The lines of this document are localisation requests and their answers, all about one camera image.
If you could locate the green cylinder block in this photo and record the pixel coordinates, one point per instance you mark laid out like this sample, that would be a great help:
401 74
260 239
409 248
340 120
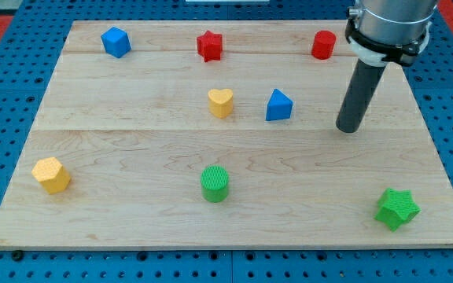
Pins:
214 184

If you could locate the green star block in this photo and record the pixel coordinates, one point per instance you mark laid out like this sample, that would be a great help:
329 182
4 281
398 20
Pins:
396 208

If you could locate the wooden board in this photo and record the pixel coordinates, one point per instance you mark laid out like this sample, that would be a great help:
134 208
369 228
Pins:
135 134

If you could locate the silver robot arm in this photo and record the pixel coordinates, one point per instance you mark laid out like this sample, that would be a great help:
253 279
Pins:
394 10

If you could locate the red cylinder block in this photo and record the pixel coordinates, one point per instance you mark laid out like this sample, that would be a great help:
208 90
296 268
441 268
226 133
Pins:
323 45

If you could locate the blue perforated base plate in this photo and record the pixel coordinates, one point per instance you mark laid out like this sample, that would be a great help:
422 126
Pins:
28 53

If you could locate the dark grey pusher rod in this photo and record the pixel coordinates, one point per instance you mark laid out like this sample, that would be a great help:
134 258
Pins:
361 89

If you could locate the blue triangle block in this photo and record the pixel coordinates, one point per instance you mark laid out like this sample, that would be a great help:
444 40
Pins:
279 106

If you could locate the yellow hexagon block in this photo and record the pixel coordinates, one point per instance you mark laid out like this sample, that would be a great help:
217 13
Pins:
51 174

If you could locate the blue cube block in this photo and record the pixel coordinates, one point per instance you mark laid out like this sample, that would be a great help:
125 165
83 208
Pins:
116 42

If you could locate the red star block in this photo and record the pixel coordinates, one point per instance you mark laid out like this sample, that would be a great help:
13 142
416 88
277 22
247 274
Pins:
210 46

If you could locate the yellow heart block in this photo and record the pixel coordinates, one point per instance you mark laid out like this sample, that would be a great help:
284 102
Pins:
221 102

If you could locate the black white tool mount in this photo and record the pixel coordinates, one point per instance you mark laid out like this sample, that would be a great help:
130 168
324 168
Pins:
379 42

